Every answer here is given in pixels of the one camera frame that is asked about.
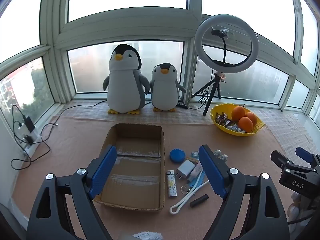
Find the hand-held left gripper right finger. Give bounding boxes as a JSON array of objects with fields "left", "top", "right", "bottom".
[{"left": 199, "top": 144, "right": 290, "bottom": 240}]

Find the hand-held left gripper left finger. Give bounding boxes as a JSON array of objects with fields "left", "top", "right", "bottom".
[{"left": 26, "top": 144, "right": 118, "bottom": 240}]

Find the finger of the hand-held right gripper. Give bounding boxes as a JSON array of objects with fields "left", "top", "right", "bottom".
[
  {"left": 295, "top": 147, "right": 314, "bottom": 164},
  {"left": 271, "top": 150, "right": 300, "bottom": 172}
]

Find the white tube bottle grey cap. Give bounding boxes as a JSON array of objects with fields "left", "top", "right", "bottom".
[{"left": 186, "top": 162, "right": 204, "bottom": 183}]

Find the light blue plastic box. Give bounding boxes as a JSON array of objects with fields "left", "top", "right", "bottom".
[{"left": 187, "top": 177, "right": 201, "bottom": 188}]

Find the white wall charger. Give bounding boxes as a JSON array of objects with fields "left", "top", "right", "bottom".
[{"left": 177, "top": 159, "right": 196, "bottom": 180}]

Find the black cylinder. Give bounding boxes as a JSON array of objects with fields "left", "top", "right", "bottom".
[{"left": 189, "top": 194, "right": 209, "bottom": 208}]

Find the cardboard box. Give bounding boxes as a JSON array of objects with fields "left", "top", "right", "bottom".
[{"left": 94, "top": 123, "right": 166, "bottom": 211}]

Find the blue round lid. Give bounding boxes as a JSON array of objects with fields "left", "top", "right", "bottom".
[{"left": 169, "top": 149, "right": 187, "bottom": 162}]

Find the patterned lighter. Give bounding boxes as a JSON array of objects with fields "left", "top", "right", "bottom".
[{"left": 167, "top": 170, "right": 178, "bottom": 197}]

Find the person's right hand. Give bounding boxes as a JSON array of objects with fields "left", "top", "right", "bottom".
[{"left": 287, "top": 193, "right": 303, "bottom": 228}]

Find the yellow plastic bowl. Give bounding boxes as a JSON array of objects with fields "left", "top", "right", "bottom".
[{"left": 210, "top": 103, "right": 265, "bottom": 137}]

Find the orange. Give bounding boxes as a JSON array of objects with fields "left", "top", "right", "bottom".
[
  {"left": 231, "top": 106, "right": 246, "bottom": 121},
  {"left": 238, "top": 117, "right": 254, "bottom": 132},
  {"left": 245, "top": 112, "right": 258, "bottom": 127}
]

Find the pile of wrapped candies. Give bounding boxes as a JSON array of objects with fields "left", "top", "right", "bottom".
[{"left": 215, "top": 112, "right": 247, "bottom": 132}]

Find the white power strip with chargers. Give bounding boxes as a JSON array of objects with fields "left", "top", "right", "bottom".
[{"left": 11, "top": 104, "right": 58, "bottom": 170}]

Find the black tripod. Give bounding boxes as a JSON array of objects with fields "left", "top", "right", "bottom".
[{"left": 191, "top": 71, "right": 227, "bottom": 117}]

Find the large penguin plush toy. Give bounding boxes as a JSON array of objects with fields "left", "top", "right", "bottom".
[{"left": 103, "top": 44, "right": 151, "bottom": 115}]

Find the black power brick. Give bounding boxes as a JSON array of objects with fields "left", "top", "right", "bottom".
[{"left": 22, "top": 116, "right": 35, "bottom": 132}]

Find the small penguin plush toy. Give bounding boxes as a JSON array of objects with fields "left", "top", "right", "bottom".
[{"left": 149, "top": 63, "right": 187, "bottom": 112}]

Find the black gooseneck phone holder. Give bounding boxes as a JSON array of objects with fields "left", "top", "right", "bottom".
[{"left": 211, "top": 26, "right": 230, "bottom": 64}]

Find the long black cable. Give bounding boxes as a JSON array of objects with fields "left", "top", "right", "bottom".
[{"left": 53, "top": 99, "right": 108, "bottom": 126}]

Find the black tripod cable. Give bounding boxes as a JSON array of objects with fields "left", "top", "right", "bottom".
[{"left": 188, "top": 90, "right": 210, "bottom": 110}]

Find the white ring light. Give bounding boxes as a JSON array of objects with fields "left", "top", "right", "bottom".
[{"left": 194, "top": 14, "right": 259, "bottom": 74}]

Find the white window frame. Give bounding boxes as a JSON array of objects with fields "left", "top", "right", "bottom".
[{"left": 0, "top": 0, "right": 320, "bottom": 115}]

